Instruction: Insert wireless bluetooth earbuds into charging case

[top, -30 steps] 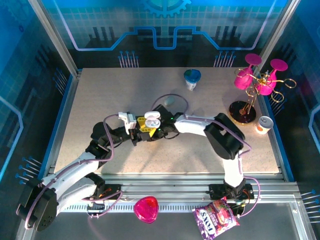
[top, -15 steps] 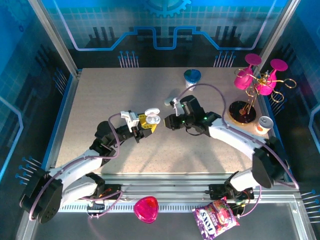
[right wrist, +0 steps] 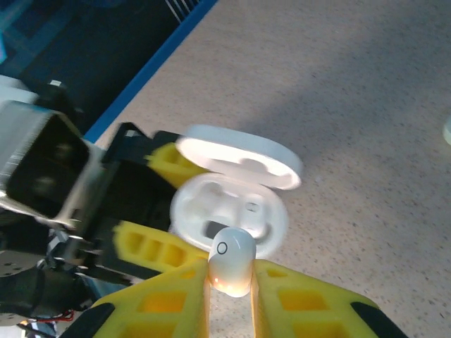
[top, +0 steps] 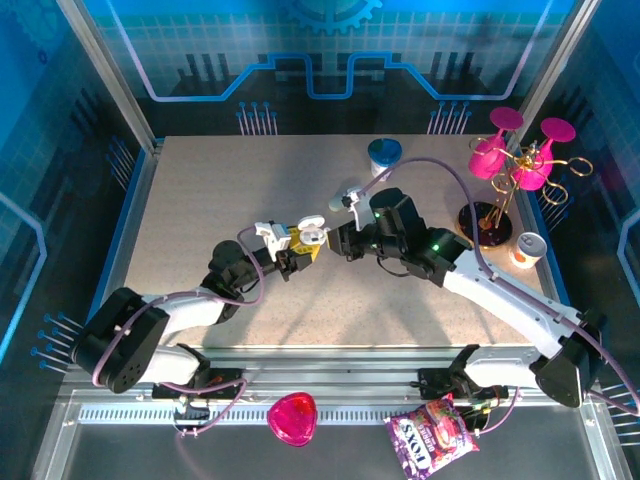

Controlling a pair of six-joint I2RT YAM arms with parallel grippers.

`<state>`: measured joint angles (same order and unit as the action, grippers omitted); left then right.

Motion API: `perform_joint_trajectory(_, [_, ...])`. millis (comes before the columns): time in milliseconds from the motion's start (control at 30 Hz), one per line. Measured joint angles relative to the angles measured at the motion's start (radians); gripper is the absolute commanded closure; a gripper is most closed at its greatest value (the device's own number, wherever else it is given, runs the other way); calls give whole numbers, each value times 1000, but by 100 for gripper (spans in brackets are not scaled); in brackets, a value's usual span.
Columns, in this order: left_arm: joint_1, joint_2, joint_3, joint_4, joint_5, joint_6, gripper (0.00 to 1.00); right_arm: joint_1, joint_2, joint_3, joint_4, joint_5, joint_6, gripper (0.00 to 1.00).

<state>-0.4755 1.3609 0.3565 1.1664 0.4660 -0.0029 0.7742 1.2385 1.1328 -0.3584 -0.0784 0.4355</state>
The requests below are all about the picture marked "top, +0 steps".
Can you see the pale teal earbud case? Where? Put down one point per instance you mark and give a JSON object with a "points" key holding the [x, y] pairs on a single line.
{"points": [[335, 204]]}

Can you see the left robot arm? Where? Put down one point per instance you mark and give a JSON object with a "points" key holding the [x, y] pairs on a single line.
{"points": [[130, 340]]}

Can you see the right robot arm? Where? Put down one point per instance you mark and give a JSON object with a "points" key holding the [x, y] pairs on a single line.
{"points": [[500, 295]]}

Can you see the white cup with blue lid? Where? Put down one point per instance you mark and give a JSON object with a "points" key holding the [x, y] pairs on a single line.
{"points": [[384, 152]]}

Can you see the pink wine glass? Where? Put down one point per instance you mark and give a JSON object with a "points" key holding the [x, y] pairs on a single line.
{"points": [[535, 172], [487, 160]]}

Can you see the drink can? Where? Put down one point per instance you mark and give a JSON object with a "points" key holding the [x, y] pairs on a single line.
{"points": [[530, 245]]}

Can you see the pink heart-shaped container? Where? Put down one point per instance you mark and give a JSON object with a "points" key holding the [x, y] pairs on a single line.
{"points": [[292, 417]]}

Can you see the slotted metal strip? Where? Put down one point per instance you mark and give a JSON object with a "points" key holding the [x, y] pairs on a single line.
{"points": [[350, 415]]}

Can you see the purple candy bag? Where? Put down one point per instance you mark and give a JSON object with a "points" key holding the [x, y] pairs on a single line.
{"points": [[430, 437]]}

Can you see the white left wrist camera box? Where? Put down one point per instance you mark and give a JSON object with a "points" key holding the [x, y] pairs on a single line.
{"points": [[272, 240]]}

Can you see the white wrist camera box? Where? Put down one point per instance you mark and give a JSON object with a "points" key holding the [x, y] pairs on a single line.
{"points": [[272, 240], [359, 210]]}

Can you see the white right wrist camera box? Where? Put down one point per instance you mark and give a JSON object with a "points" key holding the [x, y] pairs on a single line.
{"points": [[359, 210]]}

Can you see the aluminium rail base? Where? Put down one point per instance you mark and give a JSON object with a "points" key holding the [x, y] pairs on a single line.
{"points": [[325, 380]]}

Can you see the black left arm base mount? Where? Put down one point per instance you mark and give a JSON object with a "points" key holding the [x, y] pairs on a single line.
{"points": [[225, 387]]}

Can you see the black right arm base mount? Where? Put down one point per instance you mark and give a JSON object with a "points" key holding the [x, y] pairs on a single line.
{"points": [[435, 385]]}

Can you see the aluminium frame post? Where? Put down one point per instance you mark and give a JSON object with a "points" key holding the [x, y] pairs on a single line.
{"points": [[116, 80], [555, 65]]}

